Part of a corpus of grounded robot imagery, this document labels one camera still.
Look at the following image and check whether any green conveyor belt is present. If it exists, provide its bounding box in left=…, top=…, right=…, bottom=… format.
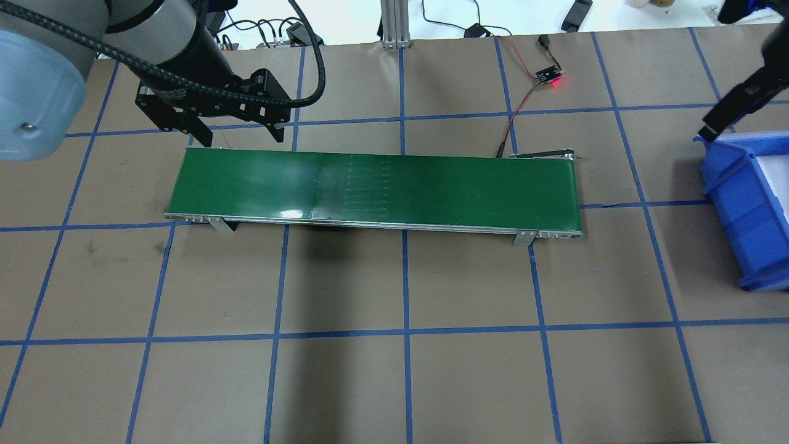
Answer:
left=164, top=147, right=584, bottom=245

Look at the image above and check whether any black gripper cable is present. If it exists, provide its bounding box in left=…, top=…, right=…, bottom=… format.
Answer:
left=0, top=0, right=326, bottom=107

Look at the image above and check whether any black power adapter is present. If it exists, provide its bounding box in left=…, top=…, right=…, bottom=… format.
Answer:
left=463, top=23, right=491, bottom=38

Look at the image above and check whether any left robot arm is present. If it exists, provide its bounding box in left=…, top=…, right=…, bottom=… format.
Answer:
left=1, top=1, right=291, bottom=162

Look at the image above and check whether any aluminium frame post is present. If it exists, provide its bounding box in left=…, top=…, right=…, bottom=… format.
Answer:
left=379, top=0, right=412, bottom=50

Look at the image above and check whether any white foam sheet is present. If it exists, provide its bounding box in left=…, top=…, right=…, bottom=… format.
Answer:
left=757, top=154, right=789, bottom=223

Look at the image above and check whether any red black sensor wire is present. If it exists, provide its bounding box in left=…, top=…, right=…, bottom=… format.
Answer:
left=493, top=35, right=565, bottom=158

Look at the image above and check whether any blue plastic bin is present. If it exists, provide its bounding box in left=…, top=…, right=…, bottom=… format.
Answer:
left=694, top=130, right=788, bottom=292

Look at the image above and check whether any small sensor board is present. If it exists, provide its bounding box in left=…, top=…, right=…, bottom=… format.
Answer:
left=534, top=65, right=563, bottom=85

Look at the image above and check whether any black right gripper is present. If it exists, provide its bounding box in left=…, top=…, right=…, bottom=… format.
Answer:
left=698, top=1, right=788, bottom=143

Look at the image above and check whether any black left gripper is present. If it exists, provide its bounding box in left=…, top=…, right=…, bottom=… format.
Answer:
left=135, top=68, right=292, bottom=148

